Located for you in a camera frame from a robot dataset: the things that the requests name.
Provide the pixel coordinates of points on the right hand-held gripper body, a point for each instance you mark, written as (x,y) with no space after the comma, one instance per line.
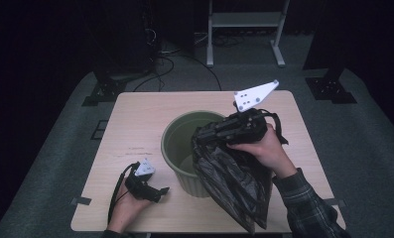
(247,127)

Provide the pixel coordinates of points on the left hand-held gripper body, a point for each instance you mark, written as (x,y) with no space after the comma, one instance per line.
(140,186)

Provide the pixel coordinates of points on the green plastic bucket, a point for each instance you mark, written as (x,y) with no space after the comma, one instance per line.
(178,148)

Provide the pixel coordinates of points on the black plastic garbage bag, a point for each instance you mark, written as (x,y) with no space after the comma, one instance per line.
(234,178)

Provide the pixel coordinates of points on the person's right hand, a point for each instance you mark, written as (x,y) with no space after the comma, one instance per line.
(267,152)

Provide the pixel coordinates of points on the grey tape strip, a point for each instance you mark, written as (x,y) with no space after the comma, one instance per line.
(81,200)
(335,202)

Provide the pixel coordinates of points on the black metal stand base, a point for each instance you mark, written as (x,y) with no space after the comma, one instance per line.
(105,91)
(330,89)

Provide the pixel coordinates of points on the white metal stand frame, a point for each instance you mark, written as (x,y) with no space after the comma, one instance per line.
(247,19)

